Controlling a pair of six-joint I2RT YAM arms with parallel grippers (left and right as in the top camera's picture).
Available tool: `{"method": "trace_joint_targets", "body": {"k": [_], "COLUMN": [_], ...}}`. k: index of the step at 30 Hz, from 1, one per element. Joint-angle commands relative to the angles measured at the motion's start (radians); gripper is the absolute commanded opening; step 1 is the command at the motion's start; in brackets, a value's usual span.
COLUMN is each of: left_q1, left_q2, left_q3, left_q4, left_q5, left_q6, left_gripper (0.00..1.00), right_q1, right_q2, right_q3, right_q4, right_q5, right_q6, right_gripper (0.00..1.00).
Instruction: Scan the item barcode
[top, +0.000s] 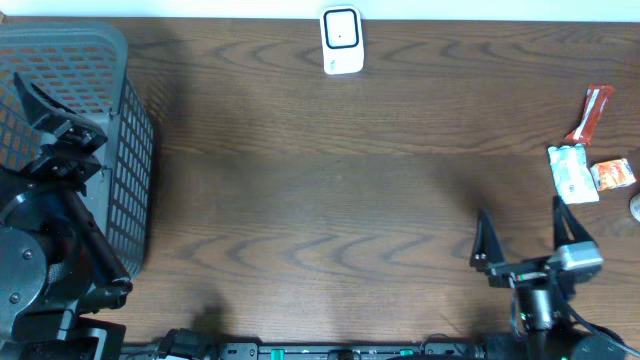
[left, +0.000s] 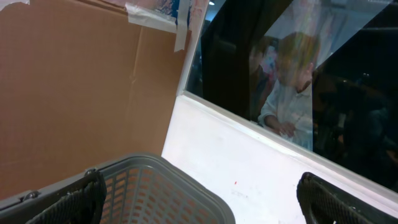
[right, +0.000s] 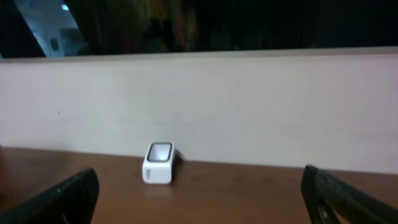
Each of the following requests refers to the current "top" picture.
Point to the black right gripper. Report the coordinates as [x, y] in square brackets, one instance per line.
[532, 271]

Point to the teal white wipes packet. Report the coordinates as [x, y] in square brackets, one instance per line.
[572, 178]

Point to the white barcode scanner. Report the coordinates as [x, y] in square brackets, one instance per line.
[342, 40]

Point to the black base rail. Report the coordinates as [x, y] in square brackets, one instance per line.
[187, 344]

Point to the grey plastic mesh basket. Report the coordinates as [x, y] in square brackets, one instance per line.
[83, 65]

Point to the green lid white jar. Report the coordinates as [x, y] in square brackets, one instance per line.
[634, 207]

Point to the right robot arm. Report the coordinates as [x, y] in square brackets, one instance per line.
[543, 321]

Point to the orange Kleenex tissue pack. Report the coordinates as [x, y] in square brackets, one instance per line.
[612, 174]

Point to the red white snack packet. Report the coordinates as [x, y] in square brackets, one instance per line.
[596, 99]

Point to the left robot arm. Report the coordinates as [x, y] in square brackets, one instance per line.
[57, 267]

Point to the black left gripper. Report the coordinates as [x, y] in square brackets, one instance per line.
[70, 148]

